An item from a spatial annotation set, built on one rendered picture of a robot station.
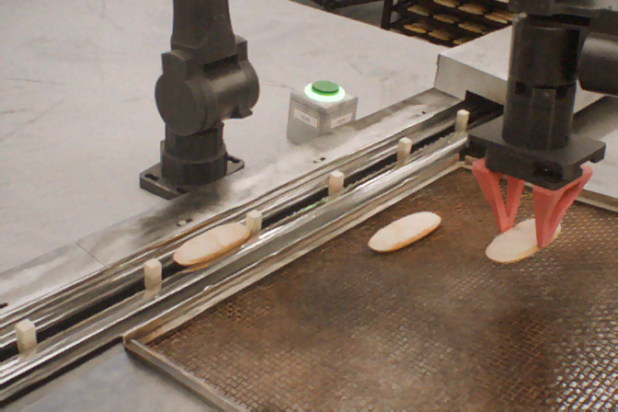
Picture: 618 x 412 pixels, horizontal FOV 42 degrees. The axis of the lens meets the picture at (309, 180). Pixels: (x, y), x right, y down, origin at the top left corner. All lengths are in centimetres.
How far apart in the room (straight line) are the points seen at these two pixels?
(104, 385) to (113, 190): 40
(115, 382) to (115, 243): 23
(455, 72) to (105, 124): 52
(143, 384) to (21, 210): 40
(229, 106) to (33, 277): 30
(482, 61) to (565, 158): 59
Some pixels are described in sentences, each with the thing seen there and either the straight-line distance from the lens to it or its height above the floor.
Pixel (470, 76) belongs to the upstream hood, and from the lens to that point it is 124.
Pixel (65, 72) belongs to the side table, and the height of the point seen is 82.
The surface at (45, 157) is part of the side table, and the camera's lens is 111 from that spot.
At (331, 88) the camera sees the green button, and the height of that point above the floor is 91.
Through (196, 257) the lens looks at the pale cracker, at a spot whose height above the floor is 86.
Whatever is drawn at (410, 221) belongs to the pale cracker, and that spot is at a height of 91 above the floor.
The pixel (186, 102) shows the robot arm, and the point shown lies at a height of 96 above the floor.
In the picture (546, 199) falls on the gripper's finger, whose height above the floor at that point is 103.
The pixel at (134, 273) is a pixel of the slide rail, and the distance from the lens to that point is 84.
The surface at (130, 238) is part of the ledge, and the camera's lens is 87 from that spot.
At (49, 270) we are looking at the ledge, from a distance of 84.
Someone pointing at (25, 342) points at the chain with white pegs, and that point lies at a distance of 77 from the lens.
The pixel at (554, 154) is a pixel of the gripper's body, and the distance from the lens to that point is 69.
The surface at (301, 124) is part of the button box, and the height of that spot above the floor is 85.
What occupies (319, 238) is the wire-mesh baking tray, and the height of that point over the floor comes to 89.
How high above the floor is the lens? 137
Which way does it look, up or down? 31 degrees down
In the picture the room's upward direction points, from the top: 6 degrees clockwise
